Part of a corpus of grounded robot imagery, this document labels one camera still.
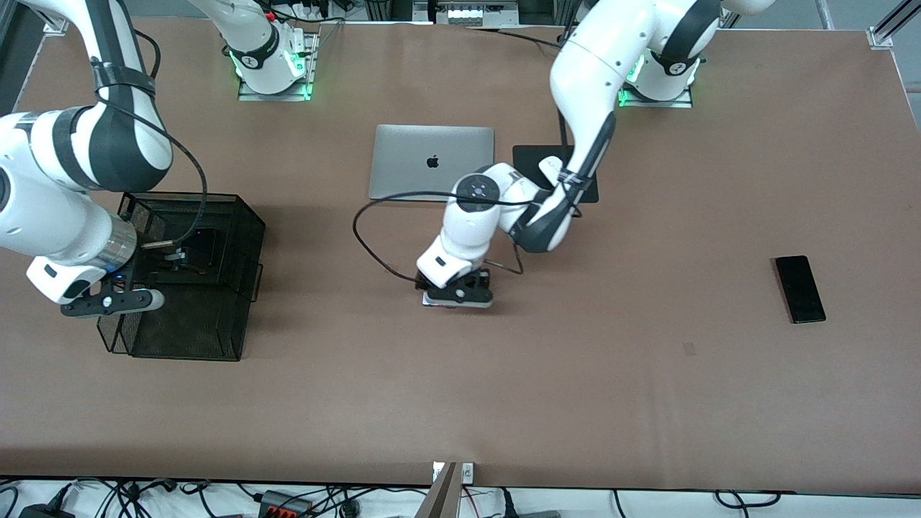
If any black hub with orange ports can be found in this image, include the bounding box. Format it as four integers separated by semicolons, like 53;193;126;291
259;489;315;518

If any black braided table cable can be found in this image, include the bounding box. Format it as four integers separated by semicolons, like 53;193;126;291
464;26;566;50

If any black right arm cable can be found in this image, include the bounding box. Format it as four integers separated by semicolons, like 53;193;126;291
94;29;209;249

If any white power strip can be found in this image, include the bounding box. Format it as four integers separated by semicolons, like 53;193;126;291
273;0;346;21

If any aluminium frame profile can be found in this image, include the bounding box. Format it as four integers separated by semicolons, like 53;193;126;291
867;0;921;50

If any silver closed laptop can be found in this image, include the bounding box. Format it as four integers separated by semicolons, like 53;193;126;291
368;124;495;204

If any aluminium profile bar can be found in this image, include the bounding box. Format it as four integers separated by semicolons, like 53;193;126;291
415;462;461;518

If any black flip phone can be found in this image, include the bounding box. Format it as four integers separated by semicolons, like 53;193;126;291
189;228;221;268

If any black mouse pad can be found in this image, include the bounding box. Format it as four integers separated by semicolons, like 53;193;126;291
512;145;599;204

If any black mesh two-tier tray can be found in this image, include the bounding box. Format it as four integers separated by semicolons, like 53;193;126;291
96;190;266;363

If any grey device with white connectors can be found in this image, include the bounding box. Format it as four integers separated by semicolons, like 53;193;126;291
414;0;519;27

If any black slab smartphone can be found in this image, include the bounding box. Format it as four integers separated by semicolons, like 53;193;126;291
775;255;827;324

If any black looped floor cable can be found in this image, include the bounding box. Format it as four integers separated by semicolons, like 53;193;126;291
714;489;783;509

